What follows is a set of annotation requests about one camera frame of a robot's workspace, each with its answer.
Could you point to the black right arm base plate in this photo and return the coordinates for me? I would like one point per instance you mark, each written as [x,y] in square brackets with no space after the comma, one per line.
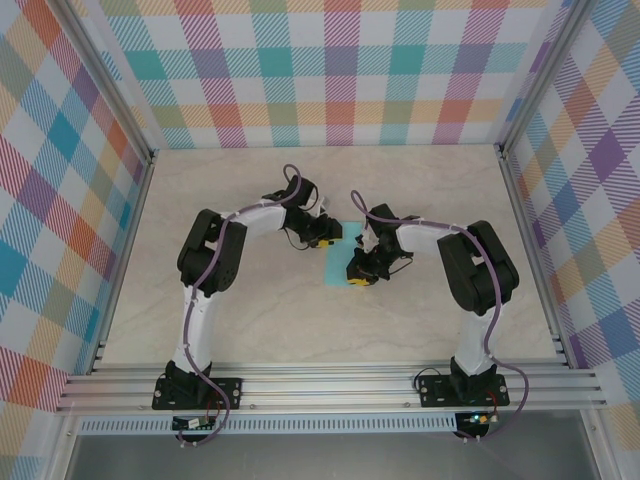
[435,392]

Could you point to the right small circuit board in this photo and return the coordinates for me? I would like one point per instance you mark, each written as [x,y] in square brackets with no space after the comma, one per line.
[480,418]

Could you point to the aluminium side rail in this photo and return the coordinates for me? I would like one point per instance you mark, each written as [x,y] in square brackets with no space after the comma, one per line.
[121,265]
[524,215]

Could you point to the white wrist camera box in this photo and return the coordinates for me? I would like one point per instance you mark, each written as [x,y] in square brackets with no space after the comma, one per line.
[320,204]
[367,240]

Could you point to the grey metal panel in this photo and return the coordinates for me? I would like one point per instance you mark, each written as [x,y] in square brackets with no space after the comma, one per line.
[325,457]

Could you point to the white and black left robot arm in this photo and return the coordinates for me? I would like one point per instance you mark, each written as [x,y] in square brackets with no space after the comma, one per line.
[210,250]

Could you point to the aluminium mounting rail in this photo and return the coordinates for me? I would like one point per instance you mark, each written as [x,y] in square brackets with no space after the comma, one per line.
[330,387]

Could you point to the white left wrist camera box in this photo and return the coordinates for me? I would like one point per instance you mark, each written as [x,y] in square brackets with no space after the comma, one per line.
[320,204]

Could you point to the aluminium frame post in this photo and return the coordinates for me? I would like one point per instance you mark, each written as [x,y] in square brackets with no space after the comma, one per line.
[115,87]
[542,75]

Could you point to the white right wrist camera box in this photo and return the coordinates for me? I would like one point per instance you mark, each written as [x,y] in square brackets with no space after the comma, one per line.
[367,240]

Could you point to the small circuit board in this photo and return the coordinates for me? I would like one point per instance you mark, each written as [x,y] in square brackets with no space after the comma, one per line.
[192,424]
[480,418]

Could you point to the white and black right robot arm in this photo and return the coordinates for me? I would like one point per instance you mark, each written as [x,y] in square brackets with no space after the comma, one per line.
[475,270]

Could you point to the left small circuit board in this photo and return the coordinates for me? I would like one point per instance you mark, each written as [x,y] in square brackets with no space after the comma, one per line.
[192,424]

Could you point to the teal paper sheet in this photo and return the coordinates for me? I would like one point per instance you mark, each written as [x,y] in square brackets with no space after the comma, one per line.
[335,270]

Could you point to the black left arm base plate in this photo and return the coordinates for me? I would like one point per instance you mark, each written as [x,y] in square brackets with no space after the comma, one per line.
[227,392]

